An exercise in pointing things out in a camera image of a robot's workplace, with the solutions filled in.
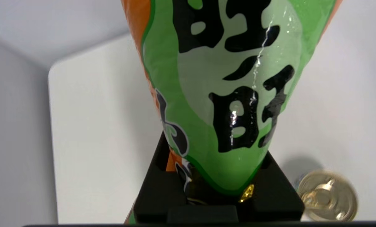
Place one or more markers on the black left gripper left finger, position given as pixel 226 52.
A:
pixel 156 195

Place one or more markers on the orange green cookie snack bag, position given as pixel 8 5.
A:
pixel 206 63

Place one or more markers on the gold lid tin can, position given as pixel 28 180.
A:
pixel 328 197

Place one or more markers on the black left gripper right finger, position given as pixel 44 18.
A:
pixel 273 198

